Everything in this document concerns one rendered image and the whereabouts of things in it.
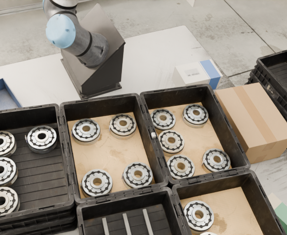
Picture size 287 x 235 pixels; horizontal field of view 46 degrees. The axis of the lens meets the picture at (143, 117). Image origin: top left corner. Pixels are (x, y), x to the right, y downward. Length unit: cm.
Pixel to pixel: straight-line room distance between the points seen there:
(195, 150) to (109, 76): 52
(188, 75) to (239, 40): 168
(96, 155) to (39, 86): 53
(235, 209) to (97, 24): 95
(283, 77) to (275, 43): 113
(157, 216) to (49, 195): 36
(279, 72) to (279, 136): 92
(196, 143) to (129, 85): 49
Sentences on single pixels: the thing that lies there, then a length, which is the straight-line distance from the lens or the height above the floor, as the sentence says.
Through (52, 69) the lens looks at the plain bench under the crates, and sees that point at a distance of 172.
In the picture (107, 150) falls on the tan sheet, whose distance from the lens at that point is 127.
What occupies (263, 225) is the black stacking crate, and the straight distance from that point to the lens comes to 124.
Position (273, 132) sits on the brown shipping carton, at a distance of 146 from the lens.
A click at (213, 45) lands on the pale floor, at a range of 311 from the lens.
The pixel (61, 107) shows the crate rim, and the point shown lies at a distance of 126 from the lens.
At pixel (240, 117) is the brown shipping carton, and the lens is 144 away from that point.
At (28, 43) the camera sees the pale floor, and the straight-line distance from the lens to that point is 295.
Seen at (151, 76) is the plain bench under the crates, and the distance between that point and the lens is 171.
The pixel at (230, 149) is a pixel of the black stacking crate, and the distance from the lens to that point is 131.
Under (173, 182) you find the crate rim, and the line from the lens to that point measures 112.
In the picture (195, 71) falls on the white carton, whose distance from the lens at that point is 166.
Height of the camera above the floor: 191
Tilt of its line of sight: 52 degrees down
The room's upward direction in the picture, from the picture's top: 11 degrees clockwise
